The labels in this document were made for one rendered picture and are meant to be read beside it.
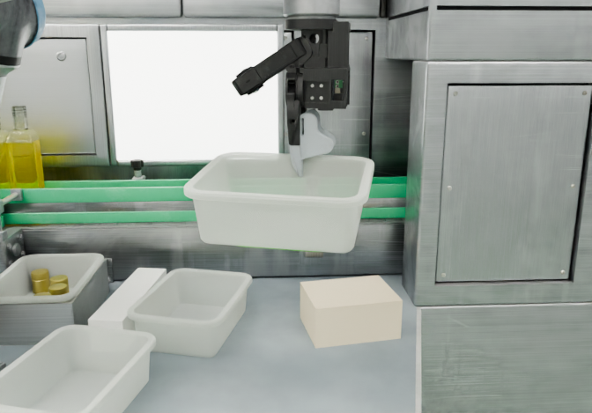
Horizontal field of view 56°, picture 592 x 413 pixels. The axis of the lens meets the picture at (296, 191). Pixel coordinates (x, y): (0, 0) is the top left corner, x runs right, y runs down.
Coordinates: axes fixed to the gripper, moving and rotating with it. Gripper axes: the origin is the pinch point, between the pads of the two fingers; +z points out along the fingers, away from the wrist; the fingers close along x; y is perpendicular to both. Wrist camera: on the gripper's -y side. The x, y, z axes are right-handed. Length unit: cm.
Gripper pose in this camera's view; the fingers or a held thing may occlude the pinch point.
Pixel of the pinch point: (296, 166)
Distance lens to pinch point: 79.6
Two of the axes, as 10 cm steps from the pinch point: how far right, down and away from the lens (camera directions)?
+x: 1.6, -2.4, 9.6
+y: 9.9, 0.4, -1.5
